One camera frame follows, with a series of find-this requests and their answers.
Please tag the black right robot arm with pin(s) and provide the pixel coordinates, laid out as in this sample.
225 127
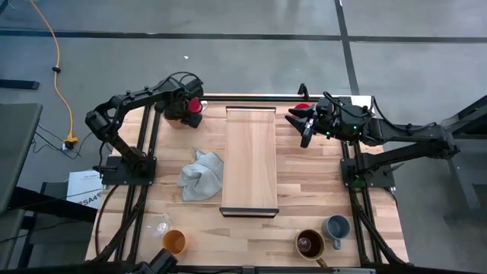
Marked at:
411 137

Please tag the dark grey desk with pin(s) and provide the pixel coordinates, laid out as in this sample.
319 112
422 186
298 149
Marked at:
15 144

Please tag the brown ceramic mug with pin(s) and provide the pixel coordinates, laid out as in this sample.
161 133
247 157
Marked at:
311 244

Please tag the yellow plug with adapter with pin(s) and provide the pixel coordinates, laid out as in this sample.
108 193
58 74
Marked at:
70 142

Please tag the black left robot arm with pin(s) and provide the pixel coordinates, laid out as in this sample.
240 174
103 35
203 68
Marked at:
133 97

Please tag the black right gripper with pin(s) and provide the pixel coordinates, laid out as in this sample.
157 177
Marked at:
329 120

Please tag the clear glass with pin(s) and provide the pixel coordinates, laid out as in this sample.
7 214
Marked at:
160 227

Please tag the grey ceramic mug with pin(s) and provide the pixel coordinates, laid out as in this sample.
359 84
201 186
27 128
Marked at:
336 227

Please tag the orange plastic cup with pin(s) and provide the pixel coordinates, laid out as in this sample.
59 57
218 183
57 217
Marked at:
174 242

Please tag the black blocky object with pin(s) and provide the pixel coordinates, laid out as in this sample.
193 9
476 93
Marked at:
163 260

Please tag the black desk foot beam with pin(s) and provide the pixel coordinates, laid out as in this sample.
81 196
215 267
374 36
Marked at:
57 207

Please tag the white printed booklet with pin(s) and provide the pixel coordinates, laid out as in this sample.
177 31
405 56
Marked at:
83 188

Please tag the black floor bar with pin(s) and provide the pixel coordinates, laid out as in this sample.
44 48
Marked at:
19 84

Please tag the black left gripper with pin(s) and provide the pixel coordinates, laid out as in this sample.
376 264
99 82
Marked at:
176 102

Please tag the dark metal table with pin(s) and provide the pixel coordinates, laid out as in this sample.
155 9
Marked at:
464 182

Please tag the grey waffle cloth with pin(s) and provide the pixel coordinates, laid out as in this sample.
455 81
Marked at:
201 177

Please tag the wooden shelf with black frame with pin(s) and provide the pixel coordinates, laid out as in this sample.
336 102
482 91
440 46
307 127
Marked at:
250 160

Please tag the black aluminium rig frame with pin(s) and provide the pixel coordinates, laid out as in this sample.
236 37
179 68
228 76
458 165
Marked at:
266 99

